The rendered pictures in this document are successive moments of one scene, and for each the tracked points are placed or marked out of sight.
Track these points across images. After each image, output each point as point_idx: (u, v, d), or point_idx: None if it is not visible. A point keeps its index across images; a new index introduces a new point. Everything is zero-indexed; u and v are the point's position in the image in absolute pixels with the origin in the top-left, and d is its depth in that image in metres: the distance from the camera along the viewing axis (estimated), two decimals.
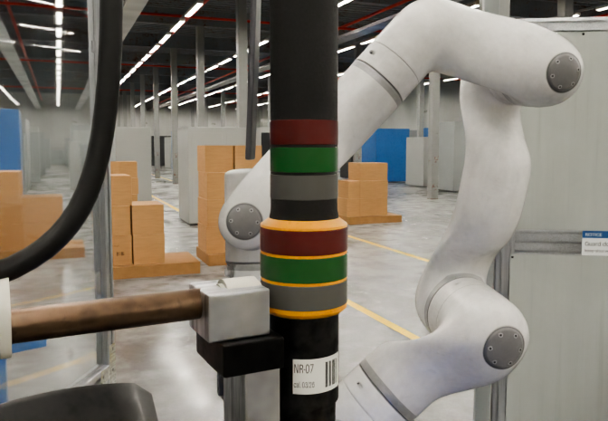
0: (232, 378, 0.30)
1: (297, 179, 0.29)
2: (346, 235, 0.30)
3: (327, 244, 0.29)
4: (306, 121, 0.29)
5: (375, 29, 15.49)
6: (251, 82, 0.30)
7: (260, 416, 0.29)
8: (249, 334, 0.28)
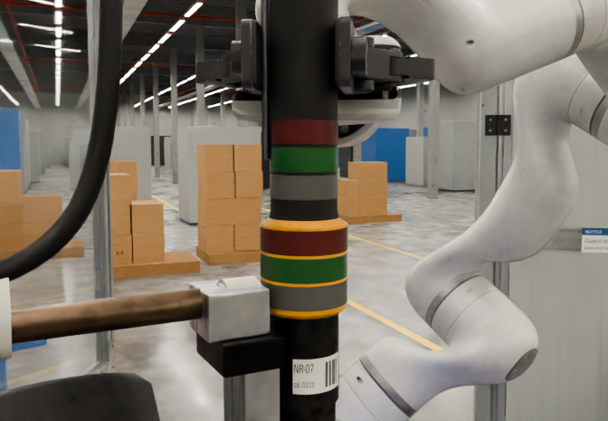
0: (232, 378, 0.30)
1: (297, 179, 0.29)
2: (346, 235, 0.30)
3: (327, 244, 0.29)
4: (306, 121, 0.29)
5: None
6: (265, 82, 0.30)
7: (260, 416, 0.29)
8: (249, 334, 0.28)
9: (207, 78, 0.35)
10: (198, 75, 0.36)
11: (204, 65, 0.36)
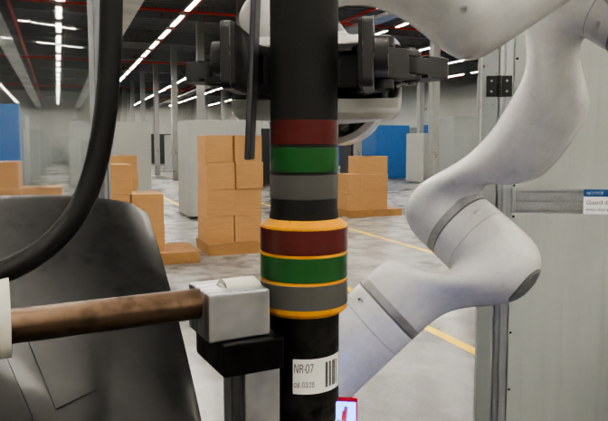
0: (232, 378, 0.30)
1: (297, 179, 0.29)
2: (346, 235, 0.30)
3: (327, 244, 0.29)
4: (306, 121, 0.29)
5: None
6: (251, 82, 0.30)
7: (260, 416, 0.29)
8: (249, 334, 0.28)
9: (194, 79, 0.36)
10: (186, 76, 0.37)
11: (191, 66, 0.36)
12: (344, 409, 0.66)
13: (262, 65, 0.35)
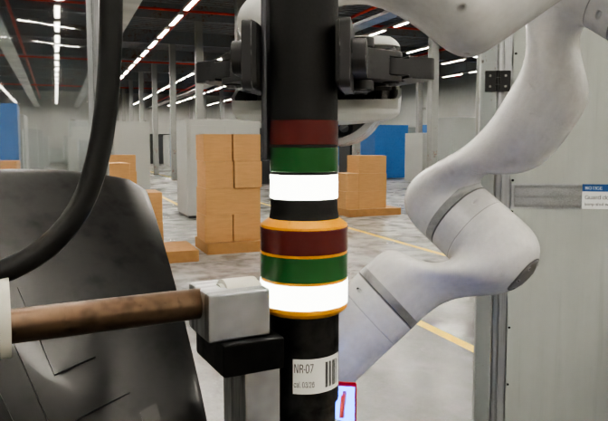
0: (232, 378, 0.30)
1: (297, 179, 0.29)
2: (346, 235, 0.30)
3: (327, 244, 0.29)
4: (306, 121, 0.29)
5: (375, 23, 15.48)
6: (264, 82, 0.30)
7: (260, 416, 0.29)
8: (249, 334, 0.28)
9: (207, 78, 0.36)
10: (198, 75, 0.36)
11: (204, 65, 0.36)
12: (343, 394, 0.66)
13: None
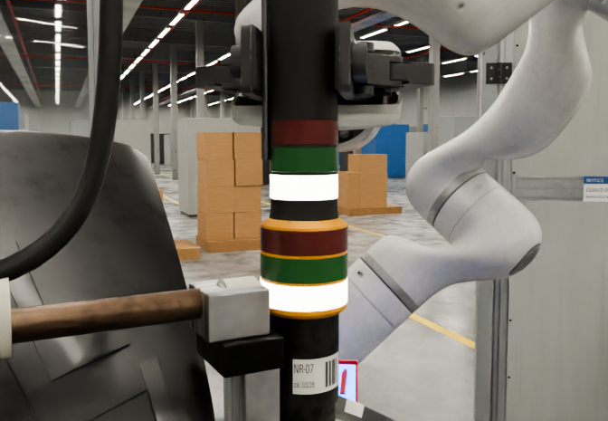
0: (232, 378, 0.30)
1: (297, 179, 0.29)
2: (346, 235, 0.30)
3: (327, 244, 0.29)
4: (306, 121, 0.29)
5: None
6: (265, 82, 0.30)
7: (260, 416, 0.29)
8: (249, 334, 0.28)
9: (206, 82, 0.35)
10: (197, 80, 0.36)
11: (203, 70, 0.36)
12: (344, 371, 0.66)
13: None
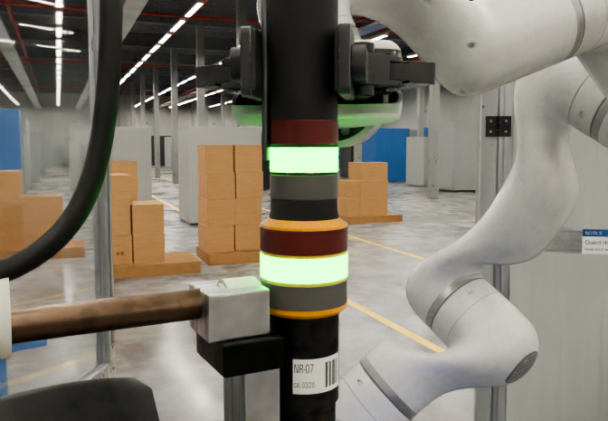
0: (232, 378, 0.30)
1: (297, 179, 0.29)
2: (346, 235, 0.30)
3: (327, 244, 0.29)
4: (306, 121, 0.29)
5: None
6: (265, 82, 0.30)
7: (260, 416, 0.29)
8: (249, 334, 0.28)
9: (207, 82, 0.35)
10: (198, 80, 0.36)
11: (204, 70, 0.36)
12: None
13: None
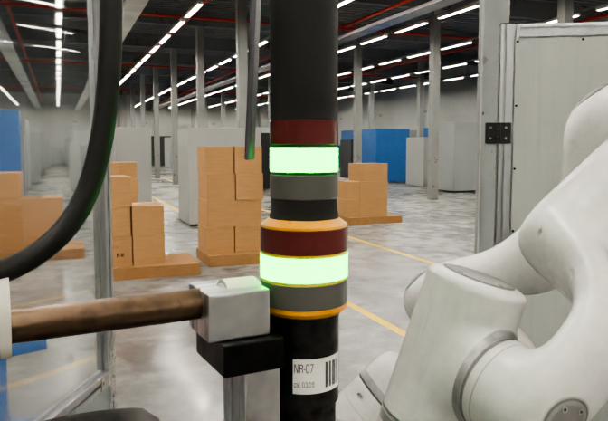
0: (232, 378, 0.30)
1: (297, 179, 0.29)
2: (346, 235, 0.30)
3: (327, 244, 0.29)
4: (306, 121, 0.29)
5: None
6: (251, 82, 0.30)
7: (260, 416, 0.29)
8: (249, 334, 0.28)
9: None
10: None
11: None
12: None
13: None
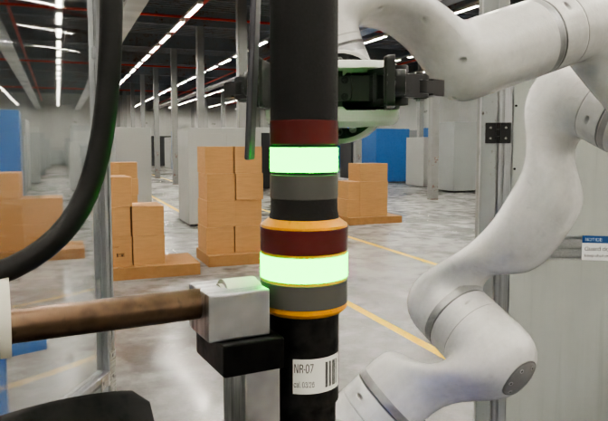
0: (232, 378, 0.30)
1: (297, 179, 0.29)
2: (346, 235, 0.30)
3: (327, 244, 0.29)
4: (306, 121, 0.29)
5: None
6: (251, 82, 0.30)
7: (260, 416, 0.29)
8: (249, 334, 0.28)
9: (228, 95, 0.47)
10: (223, 92, 0.48)
11: (226, 85, 0.47)
12: None
13: None
